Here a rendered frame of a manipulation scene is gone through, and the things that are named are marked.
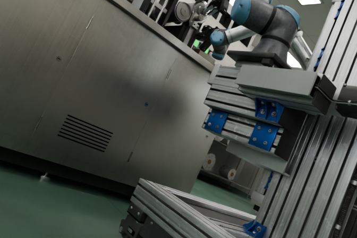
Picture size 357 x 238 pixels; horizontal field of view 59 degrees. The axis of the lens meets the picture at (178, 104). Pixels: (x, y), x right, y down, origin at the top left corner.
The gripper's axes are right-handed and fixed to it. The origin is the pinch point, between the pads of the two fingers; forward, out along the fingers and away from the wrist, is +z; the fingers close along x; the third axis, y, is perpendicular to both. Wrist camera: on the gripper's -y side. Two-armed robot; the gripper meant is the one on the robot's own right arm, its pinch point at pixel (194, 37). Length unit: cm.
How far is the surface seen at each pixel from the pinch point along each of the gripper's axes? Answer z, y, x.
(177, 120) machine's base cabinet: -29, -57, 7
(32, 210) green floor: -62, -109, 74
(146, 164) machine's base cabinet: -29, -86, 14
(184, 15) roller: -2.3, 6.7, 15.9
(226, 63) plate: 30, 12, -64
